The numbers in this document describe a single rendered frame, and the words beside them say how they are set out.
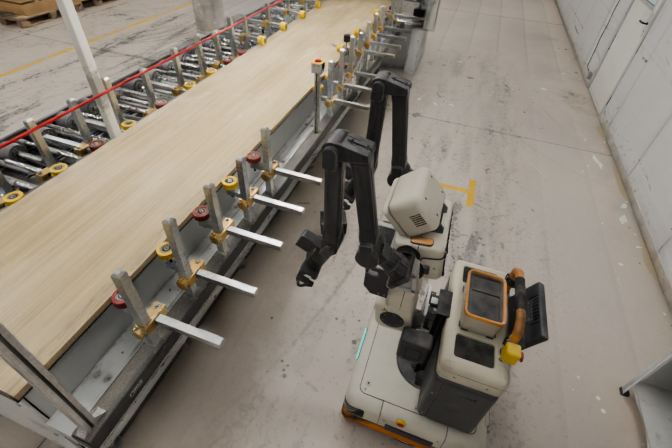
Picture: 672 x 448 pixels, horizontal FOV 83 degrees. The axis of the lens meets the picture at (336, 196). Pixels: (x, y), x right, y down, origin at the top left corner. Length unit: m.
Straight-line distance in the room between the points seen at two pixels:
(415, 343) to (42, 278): 1.48
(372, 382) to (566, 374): 1.23
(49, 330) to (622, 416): 2.74
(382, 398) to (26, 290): 1.55
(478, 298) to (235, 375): 1.41
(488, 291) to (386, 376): 0.71
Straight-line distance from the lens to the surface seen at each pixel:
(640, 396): 2.76
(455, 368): 1.58
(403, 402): 2.04
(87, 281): 1.78
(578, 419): 2.68
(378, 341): 2.15
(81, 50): 2.41
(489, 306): 1.63
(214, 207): 1.72
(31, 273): 1.92
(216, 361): 2.45
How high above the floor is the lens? 2.15
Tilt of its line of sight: 41 degrees down
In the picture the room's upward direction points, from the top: 4 degrees clockwise
